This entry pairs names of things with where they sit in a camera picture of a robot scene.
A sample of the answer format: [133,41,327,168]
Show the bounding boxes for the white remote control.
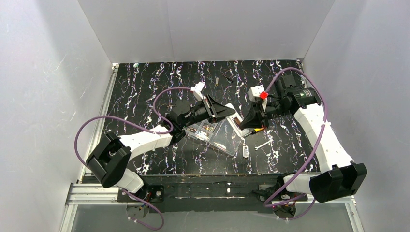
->
[225,103,249,138]

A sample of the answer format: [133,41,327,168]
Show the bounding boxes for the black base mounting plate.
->
[117,173,308,215]

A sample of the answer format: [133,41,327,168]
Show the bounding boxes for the small silver wrench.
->
[254,139,273,151]

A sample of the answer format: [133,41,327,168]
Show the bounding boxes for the aluminium frame rail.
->
[59,63,119,232]

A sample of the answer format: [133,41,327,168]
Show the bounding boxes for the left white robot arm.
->
[86,95,236,193]

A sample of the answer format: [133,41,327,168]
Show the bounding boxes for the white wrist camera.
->
[190,82,205,101]
[248,86,268,111]

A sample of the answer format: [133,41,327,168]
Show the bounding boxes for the black hex key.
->
[221,73,233,83]

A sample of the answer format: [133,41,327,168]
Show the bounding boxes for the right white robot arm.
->
[239,75,367,206]

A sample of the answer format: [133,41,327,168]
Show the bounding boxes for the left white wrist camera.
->
[190,82,205,101]

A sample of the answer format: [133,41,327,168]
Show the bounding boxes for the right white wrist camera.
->
[248,86,268,111]

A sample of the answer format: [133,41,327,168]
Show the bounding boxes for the clear plastic screw box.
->
[184,120,243,156]

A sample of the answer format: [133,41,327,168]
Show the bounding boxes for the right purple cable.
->
[263,66,328,221]

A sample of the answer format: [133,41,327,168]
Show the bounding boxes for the yellow handled screwdriver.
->
[243,128,264,138]

